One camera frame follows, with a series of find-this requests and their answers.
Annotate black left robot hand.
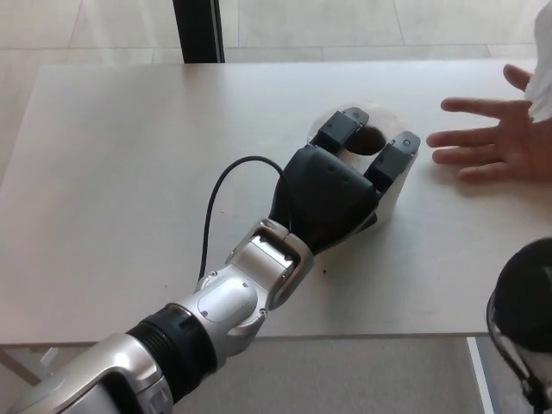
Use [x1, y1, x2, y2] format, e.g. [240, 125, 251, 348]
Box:
[267, 106, 422, 254]

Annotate bare person hand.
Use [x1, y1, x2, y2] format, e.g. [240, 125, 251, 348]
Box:
[426, 63, 552, 182]

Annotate white toilet paper roll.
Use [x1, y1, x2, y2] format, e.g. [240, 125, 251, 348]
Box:
[306, 101, 417, 236]

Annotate white table leg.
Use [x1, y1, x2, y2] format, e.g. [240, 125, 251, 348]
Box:
[467, 336, 492, 414]

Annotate white diagonal table brace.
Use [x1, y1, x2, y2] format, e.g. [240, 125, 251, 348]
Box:
[0, 344, 60, 387]

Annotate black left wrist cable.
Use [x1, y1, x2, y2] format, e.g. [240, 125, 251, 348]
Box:
[198, 157, 297, 285]

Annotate black window frame post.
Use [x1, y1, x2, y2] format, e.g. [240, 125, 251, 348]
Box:
[172, 0, 226, 65]

